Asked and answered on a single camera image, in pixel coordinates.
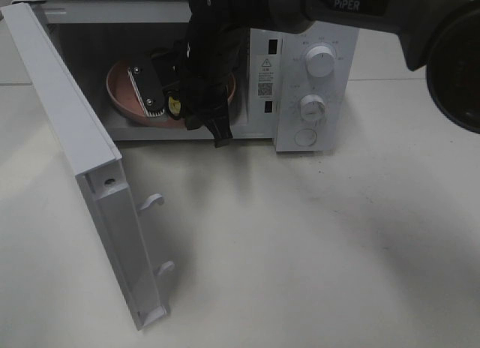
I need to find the white upper power knob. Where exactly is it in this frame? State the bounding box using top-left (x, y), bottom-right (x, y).
top-left (304, 43), bottom-right (336, 78)

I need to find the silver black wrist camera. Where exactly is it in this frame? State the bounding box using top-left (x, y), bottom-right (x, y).
top-left (127, 54), bottom-right (165, 119)

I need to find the white warning label sticker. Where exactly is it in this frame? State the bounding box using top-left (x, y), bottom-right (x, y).
top-left (254, 55), bottom-right (278, 99)

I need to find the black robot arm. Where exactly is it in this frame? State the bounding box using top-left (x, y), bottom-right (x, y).
top-left (176, 0), bottom-right (479, 147)

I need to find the white microwave door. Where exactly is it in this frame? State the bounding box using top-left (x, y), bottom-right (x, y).
top-left (1, 3), bottom-right (175, 330)

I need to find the white lower timer knob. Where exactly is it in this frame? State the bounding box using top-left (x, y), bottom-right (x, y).
top-left (299, 94), bottom-right (326, 122)

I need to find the sandwich with white bread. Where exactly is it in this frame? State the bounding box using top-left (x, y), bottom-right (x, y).
top-left (168, 96), bottom-right (182, 116)

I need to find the round door release button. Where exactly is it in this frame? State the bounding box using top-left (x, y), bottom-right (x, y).
top-left (294, 128), bottom-right (317, 147)

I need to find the pink round plate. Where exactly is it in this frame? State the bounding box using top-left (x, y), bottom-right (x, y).
top-left (105, 58), bottom-right (238, 130)

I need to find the white microwave oven body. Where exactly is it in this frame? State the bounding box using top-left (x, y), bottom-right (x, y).
top-left (10, 0), bottom-right (359, 152)

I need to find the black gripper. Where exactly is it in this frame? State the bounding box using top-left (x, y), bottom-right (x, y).
top-left (175, 21), bottom-right (249, 149)

